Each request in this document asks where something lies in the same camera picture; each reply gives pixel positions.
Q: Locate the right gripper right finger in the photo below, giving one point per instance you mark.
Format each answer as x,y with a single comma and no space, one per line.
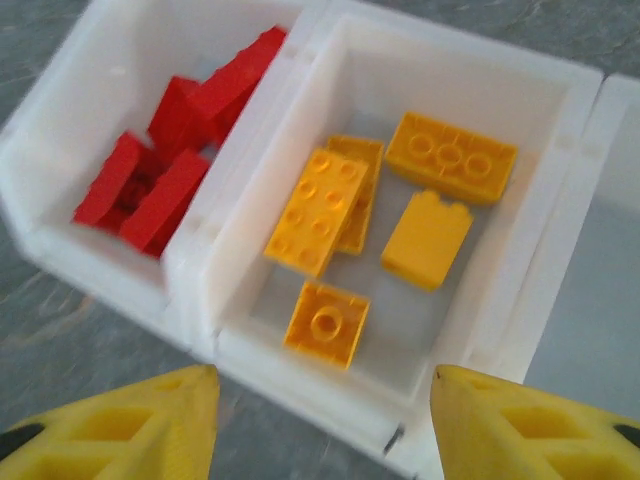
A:
465,415

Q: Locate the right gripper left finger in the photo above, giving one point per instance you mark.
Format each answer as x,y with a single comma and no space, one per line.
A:
190,400

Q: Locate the yellow lego brick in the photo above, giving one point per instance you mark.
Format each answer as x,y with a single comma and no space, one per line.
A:
452,157
372,165
327,325
317,210
427,240

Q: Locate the red lego brick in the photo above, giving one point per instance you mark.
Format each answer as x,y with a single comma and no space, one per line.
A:
167,200
112,185
172,115
250,65

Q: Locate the white translucent plastic bin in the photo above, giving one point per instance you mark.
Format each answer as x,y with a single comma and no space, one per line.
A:
75,100
450,80
575,300

